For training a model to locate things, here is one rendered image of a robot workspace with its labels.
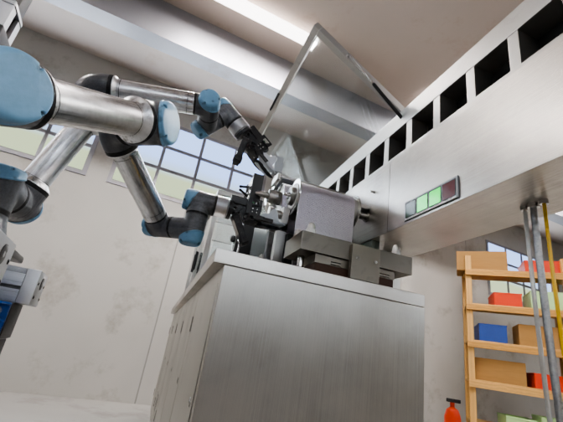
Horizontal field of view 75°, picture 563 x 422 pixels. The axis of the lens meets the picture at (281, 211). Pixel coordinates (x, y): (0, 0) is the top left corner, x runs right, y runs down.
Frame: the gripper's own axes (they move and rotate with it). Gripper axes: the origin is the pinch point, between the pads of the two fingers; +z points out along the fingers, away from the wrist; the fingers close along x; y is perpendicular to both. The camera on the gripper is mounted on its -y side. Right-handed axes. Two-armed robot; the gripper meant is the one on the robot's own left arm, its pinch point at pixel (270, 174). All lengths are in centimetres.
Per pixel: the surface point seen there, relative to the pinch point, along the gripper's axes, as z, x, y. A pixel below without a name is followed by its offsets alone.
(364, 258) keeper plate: 43, -26, -6
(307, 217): 22.3, -4.2, -1.1
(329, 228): 30.7, -4.2, 3.3
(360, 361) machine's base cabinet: 62, -30, -30
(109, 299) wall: -38, 306, -79
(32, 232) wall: -137, 295, -98
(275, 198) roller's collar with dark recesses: 6.7, 24.4, 7.1
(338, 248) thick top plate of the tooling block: 35.7, -23.8, -10.2
